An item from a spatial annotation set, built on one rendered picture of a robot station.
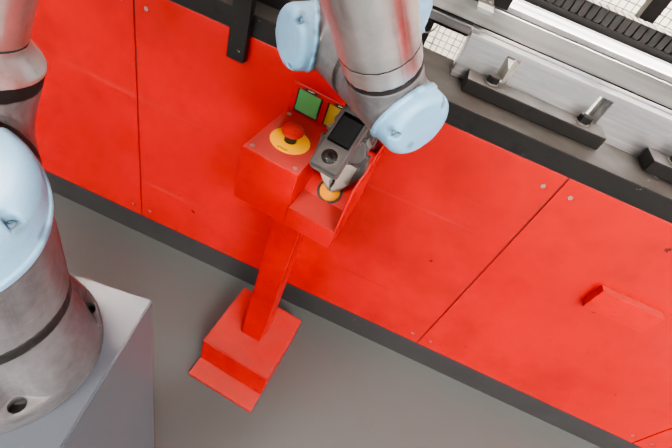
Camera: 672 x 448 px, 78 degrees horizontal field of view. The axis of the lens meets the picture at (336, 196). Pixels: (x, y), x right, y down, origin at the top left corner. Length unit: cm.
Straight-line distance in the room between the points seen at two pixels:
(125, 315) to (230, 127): 64
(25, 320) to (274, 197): 45
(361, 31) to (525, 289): 93
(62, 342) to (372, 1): 37
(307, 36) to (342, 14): 15
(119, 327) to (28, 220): 22
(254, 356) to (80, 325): 81
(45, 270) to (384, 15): 30
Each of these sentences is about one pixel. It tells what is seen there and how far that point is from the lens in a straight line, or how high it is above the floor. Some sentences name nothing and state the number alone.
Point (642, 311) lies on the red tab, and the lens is 120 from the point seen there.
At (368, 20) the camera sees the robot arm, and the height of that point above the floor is 112.
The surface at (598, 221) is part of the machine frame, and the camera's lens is 102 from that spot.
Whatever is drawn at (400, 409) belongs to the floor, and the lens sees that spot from 142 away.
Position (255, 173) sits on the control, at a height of 74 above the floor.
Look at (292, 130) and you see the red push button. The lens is 71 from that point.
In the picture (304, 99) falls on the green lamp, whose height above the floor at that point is 82.
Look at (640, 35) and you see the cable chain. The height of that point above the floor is 101.
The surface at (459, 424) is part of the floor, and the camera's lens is 150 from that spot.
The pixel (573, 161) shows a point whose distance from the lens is 93.
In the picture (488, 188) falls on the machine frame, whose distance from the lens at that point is 95.
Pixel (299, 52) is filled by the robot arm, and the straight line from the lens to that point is 48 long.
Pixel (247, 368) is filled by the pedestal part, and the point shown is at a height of 12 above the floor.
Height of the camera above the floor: 122
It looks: 42 degrees down
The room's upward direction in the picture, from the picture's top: 23 degrees clockwise
